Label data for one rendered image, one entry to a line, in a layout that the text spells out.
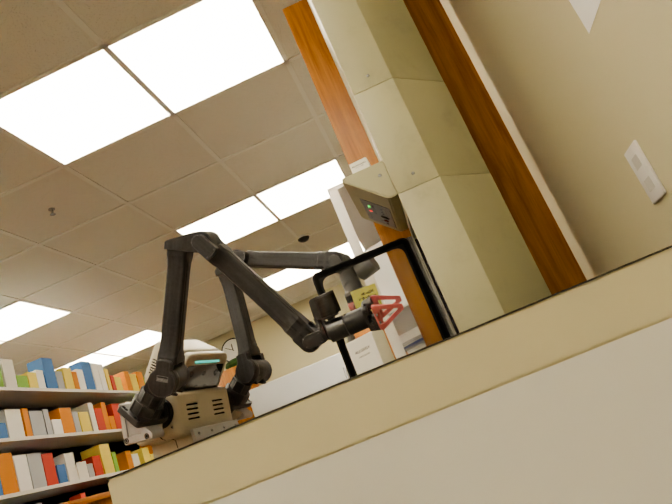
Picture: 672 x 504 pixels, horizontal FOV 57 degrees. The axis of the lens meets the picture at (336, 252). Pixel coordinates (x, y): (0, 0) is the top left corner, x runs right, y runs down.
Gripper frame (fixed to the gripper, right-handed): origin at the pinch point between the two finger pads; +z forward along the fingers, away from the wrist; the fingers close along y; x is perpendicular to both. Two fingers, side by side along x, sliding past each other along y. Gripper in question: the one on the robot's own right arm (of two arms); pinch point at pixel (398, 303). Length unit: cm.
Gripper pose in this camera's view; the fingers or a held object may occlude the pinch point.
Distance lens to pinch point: 158.5
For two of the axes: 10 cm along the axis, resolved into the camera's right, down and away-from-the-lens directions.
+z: 9.1, -4.0, -1.0
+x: 4.0, 9.1, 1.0
